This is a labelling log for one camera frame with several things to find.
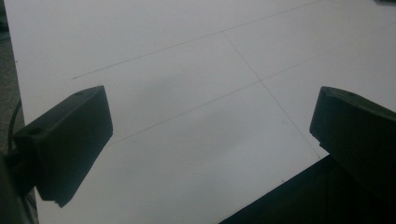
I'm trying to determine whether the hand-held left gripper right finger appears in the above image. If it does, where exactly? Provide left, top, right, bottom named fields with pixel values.
left=309, top=86, right=396, bottom=200

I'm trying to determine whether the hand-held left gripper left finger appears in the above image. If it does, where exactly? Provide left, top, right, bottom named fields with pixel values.
left=12, top=85, right=114, bottom=208

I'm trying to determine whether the black cable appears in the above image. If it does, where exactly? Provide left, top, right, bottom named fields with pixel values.
left=7, top=98, right=23, bottom=157

